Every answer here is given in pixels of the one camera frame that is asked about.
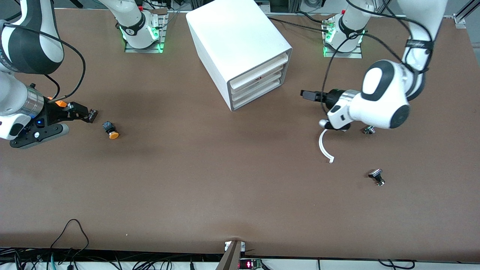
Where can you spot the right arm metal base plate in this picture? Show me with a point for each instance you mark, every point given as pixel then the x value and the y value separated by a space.
pixel 157 47

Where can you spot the brown camera mount post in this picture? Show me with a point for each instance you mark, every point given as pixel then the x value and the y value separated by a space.
pixel 230 258

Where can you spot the orange push button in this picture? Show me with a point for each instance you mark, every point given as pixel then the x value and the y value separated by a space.
pixel 112 133

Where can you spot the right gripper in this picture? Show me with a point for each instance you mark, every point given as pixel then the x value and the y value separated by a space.
pixel 53 113

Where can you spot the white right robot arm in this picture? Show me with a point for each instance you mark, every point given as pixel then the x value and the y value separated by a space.
pixel 22 45

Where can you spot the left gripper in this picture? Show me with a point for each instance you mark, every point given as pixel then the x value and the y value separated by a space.
pixel 332 98

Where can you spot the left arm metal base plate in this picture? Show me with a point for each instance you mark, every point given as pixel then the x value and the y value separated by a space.
pixel 356 54

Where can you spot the chrome tee fitting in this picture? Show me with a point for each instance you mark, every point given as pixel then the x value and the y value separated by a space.
pixel 369 130

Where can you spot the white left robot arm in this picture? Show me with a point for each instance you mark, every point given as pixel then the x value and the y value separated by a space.
pixel 382 101

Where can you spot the white plastic drawer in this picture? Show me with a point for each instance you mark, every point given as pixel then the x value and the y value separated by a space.
pixel 243 86
pixel 245 99
pixel 255 73
pixel 243 93

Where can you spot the circuit board red display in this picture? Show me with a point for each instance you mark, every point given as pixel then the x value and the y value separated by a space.
pixel 249 264

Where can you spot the small black terminal block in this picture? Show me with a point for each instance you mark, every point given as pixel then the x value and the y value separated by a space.
pixel 95 115

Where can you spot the orange enclosure box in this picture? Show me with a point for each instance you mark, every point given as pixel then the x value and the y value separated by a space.
pixel 60 102

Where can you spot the white drawer cabinet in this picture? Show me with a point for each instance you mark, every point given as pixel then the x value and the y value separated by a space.
pixel 232 33

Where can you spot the aluminium frame rail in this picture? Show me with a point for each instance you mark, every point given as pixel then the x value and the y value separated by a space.
pixel 460 20

